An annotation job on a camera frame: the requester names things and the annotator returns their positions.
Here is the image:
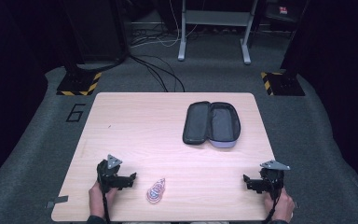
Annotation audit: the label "person's right hand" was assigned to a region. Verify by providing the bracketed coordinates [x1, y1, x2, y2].
[263, 187, 296, 223]

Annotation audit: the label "right hand-held gripper cable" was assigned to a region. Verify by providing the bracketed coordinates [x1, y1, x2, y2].
[261, 186, 284, 224]

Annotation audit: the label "hand-held gripper cable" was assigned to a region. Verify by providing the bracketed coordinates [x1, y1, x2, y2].
[101, 186, 112, 224]
[261, 186, 284, 224]

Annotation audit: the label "black hazard-striped stand base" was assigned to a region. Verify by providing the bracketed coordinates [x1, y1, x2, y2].
[260, 59, 306, 97]
[56, 55, 103, 97]

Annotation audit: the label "black cabinet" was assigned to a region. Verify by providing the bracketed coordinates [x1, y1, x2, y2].
[62, 0, 129, 63]

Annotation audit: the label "black zip pencil case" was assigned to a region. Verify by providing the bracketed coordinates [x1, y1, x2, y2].
[182, 100, 241, 149]

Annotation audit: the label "white floor cable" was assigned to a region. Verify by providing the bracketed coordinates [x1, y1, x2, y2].
[130, 0, 200, 49]

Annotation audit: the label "black floor cables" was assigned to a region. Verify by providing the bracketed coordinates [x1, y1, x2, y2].
[127, 27, 186, 93]

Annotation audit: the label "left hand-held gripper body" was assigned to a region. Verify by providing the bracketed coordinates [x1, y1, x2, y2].
[96, 154, 133, 194]

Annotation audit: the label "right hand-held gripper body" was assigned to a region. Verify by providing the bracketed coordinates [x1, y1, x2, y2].
[247, 160, 292, 200]

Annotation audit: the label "white metal stand frame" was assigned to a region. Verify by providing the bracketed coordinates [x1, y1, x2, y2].
[177, 0, 260, 65]

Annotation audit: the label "person's left hand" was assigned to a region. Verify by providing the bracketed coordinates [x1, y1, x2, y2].
[88, 181, 119, 219]

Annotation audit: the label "dark box with red label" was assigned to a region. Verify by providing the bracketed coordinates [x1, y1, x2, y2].
[264, 2, 306, 23]

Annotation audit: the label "left hand-held gripper cable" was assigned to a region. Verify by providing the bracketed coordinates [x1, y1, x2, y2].
[101, 186, 112, 224]

